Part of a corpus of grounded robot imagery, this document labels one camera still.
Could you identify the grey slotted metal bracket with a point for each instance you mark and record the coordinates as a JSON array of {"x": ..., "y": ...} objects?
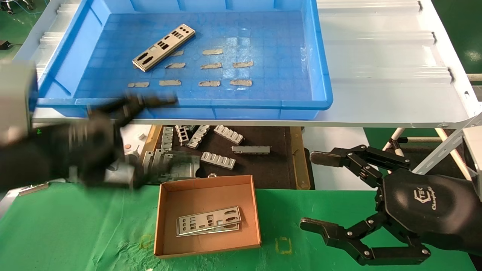
[
  {"x": 167, "y": 137},
  {"x": 182, "y": 134},
  {"x": 158, "y": 162},
  {"x": 198, "y": 136},
  {"x": 147, "y": 162}
]

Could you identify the large grey metal plate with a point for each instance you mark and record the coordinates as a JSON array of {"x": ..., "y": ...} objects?
[{"x": 182, "y": 165}]

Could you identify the small white cube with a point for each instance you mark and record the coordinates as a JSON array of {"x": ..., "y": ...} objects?
[{"x": 141, "y": 135}]

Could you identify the silver metal IO shield plate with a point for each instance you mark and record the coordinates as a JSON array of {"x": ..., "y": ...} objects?
[
  {"x": 160, "y": 56},
  {"x": 203, "y": 226},
  {"x": 226, "y": 228}
]

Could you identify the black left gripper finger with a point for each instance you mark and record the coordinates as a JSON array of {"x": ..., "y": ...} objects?
[
  {"x": 145, "y": 177},
  {"x": 131, "y": 103}
]

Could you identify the beige horizontal pipe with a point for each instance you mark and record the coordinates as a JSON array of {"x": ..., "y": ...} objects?
[{"x": 475, "y": 77}]

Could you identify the perforated white shelf brace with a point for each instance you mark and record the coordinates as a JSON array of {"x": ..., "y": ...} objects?
[{"x": 444, "y": 148}]

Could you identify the blue plastic tray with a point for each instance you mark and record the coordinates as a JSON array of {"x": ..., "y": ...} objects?
[{"x": 263, "y": 49}]

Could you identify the white metal shelf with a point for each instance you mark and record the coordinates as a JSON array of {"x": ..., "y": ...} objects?
[{"x": 376, "y": 56}]

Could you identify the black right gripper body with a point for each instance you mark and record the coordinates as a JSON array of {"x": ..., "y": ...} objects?
[{"x": 425, "y": 203}]

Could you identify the plain grey metal bar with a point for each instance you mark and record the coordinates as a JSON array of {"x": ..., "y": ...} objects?
[{"x": 251, "y": 149}]

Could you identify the beige strip with metal clip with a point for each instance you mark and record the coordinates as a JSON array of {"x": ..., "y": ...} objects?
[{"x": 34, "y": 188}]

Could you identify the dark tray with wooden frame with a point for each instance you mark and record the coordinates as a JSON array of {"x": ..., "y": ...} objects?
[{"x": 263, "y": 169}]

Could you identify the small black floor box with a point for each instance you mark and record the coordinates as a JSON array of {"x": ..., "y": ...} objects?
[{"x": 4, "y": 44}]

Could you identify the black office chair base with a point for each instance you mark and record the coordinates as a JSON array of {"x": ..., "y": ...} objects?
[{"x": 9, "y": 10}]

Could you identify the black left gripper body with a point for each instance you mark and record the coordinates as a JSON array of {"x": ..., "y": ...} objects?
[{"x": 94, "y": 146}]

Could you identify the brown cardboard box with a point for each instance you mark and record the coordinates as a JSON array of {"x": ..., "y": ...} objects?
[{"x": 203, "y": 195}]

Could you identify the ribbed grey metal bracket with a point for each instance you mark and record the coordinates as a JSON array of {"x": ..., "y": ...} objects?
[
  {"x": 229, "y": 134},
  {"x": 218, "y": 160}
]

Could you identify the white pipe rack frame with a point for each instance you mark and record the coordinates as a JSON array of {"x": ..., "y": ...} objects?
[{"x": 399, "y": 133}]

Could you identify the brown tape patch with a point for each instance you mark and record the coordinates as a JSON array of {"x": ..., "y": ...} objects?
[
  {"x": 177, "y": 53},
  {"x": 138, "y": 84},
  {"x": 212, "y": 51}
]

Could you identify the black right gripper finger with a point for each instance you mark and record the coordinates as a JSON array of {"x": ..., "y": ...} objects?
[
  {"x": 339, "y": 233},
  {"x": 361, "y": 160}
]

